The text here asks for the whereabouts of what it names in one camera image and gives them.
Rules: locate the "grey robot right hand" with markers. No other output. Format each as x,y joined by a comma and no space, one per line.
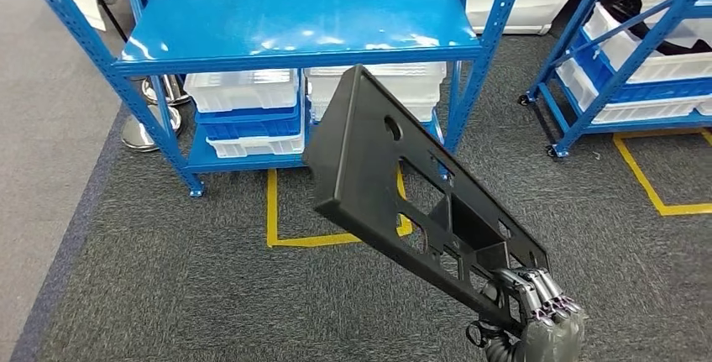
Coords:
556,343

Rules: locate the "black plastic plate bracket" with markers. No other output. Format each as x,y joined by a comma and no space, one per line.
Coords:
356,170

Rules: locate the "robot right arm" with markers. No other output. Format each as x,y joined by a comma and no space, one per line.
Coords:
503,351

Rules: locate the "blue metal shelf rack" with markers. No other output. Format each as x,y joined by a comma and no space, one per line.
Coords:
278,20

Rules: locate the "yellow floor tape square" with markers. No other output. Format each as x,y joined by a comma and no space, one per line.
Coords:
690,209
271,209

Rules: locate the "black parts pile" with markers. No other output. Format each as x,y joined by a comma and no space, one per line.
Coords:
667,42

